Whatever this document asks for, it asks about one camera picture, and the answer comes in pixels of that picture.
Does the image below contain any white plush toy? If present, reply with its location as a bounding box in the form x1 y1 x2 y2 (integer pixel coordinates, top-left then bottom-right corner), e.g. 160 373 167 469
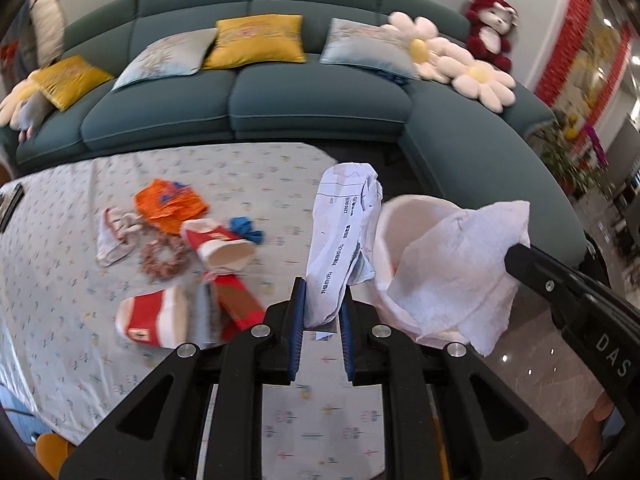
27 0 66 68

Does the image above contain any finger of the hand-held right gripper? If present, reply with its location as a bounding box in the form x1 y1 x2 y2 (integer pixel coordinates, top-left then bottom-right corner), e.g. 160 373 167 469
504 242 596 328

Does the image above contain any red paper cup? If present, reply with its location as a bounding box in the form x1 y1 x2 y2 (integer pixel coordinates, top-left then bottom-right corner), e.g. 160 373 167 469
115 285 190 350
180 218 253 273

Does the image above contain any light blue embroidered cushion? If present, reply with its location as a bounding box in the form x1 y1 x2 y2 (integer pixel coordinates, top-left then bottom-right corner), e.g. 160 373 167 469
111 27 219 93
318 17 421 82

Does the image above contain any white paper receipt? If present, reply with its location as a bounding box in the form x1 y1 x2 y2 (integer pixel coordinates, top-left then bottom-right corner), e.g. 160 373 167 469
305 161 385 333

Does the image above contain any white flower cushion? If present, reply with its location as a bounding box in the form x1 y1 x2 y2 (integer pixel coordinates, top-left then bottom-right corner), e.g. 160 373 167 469
440 42 517 115
387 11 451 81

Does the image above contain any black remote control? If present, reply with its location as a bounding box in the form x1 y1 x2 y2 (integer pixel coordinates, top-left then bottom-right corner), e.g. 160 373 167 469
0 183 25 233

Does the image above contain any crumpled white wrapper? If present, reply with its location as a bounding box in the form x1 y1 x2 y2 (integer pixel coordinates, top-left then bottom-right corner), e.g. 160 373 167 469
96 206 143 267

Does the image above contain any crumpled blue wrapper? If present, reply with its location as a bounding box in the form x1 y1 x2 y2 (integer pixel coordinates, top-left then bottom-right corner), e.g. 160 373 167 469
229 216 265 246

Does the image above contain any person's right hand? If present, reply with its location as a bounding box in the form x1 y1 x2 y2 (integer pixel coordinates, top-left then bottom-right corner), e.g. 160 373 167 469
575 392 623 473

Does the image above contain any yellow embroidered cushion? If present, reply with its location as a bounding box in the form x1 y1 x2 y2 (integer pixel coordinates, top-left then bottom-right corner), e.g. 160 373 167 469
31 55 116 112
201 14 307 71

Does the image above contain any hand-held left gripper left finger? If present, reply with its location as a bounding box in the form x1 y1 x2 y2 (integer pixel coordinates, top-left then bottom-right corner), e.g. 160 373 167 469
60 276 307 480

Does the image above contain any orange stool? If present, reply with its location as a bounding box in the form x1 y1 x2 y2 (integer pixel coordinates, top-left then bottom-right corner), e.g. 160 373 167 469
32 432 76 476

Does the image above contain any red cardboard box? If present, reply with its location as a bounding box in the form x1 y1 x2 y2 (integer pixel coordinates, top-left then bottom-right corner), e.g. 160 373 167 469
202 270 267 343

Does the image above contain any orange plastic bag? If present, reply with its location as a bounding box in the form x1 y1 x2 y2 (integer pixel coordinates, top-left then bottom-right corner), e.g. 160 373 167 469
134 178 208 235

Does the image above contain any white plastic bag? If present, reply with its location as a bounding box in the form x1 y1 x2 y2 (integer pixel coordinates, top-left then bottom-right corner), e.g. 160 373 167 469
372 195 532 358

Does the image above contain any red plush bear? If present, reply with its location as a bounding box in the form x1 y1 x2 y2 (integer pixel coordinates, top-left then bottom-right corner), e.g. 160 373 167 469
460 0 519 73

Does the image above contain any potted plant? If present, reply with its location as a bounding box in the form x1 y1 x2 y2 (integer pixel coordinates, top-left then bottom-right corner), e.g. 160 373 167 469
537 110 616 196

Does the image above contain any cream plush toy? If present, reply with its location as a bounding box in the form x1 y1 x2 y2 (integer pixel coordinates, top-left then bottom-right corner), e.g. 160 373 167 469
0 72 51 143

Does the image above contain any teal sofa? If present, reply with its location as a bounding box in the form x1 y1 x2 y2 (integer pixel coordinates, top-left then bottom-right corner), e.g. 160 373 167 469
0 0 588 281

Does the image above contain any floral tablecloth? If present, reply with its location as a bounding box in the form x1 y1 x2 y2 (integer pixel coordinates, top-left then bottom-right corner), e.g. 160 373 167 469
0 141 386 480

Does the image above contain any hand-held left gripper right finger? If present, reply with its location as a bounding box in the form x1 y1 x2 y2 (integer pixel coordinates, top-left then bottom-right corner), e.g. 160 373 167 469
338 294 586 480

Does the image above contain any brown scrunchie ring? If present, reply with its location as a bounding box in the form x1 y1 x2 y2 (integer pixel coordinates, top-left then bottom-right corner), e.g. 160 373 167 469
141 235 188 281

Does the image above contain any red wall decoration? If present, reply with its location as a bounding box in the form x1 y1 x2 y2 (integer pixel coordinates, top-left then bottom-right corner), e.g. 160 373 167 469
534 0 633 126

